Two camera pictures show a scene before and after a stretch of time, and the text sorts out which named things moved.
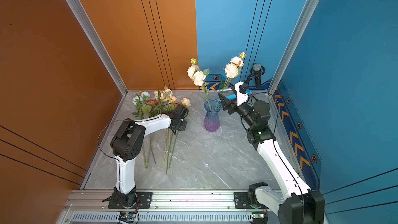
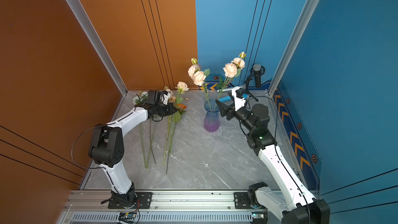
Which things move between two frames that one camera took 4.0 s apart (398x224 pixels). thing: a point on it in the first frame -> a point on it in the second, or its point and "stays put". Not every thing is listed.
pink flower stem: (198, 77) stays put
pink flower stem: (231, 70) stays put
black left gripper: (184, 127) -> (170, 106)
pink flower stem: (185, 102) -> (182, 86)
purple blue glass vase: (212, 107) stays put
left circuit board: (127, 217) stays put
